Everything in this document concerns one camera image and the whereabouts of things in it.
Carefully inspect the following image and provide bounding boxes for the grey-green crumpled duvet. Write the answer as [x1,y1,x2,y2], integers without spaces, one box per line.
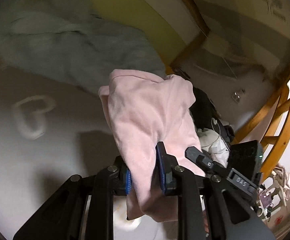
[0,0,165,94]

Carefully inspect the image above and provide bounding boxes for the black clothes pile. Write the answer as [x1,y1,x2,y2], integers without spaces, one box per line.
[189,87,234,144]

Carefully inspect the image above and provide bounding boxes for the wooden ladder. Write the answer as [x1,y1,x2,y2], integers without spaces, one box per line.
[233,73,290,181]

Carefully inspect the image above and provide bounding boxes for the white wall socket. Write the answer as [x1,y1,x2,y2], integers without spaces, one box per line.
[231,88,246,103]

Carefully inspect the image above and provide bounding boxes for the white crumpled garment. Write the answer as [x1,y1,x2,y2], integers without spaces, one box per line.
[197,128,230,167]

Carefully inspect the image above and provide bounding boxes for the pink graphic t-shirt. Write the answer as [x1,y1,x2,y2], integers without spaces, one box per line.
[99,69,204,222]

